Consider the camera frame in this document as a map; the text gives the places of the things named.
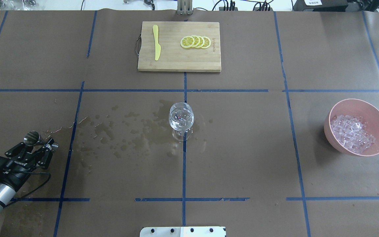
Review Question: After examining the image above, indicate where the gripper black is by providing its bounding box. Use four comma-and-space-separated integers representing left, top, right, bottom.
0, 138, 56, 192

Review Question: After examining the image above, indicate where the steel cocktail jigger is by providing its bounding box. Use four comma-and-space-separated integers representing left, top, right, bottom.
23, 131, 59, 152

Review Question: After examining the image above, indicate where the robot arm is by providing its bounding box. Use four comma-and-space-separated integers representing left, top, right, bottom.
0, 139, 59, 213

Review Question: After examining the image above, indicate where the clear wine glass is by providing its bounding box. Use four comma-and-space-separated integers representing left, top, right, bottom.
168, 102, 194, 142

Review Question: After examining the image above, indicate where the pile of clear ice cubes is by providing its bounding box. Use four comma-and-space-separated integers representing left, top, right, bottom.
330, 115, 376, 154

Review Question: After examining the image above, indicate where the bamboo cutting board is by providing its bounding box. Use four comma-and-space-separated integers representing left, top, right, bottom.
137, 21, 222, 72

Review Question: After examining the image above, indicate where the yellow plastic knife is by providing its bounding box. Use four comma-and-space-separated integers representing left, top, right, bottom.
152, 25, 161, 61

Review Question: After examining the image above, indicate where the lemon slice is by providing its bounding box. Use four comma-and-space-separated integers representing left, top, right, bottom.
195, 36, 205, 48
201, 36, 212, 49
180, 36, 195, 48
191, 36, 200, 48

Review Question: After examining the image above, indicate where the pink bowl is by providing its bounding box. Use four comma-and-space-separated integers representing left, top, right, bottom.
324, 98, 379, 157

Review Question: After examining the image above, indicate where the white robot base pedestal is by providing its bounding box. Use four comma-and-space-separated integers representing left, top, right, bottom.
139, 226, 227, 237

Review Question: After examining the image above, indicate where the aluminium frame post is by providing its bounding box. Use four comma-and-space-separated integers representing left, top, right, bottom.
177, 0, 193, 15

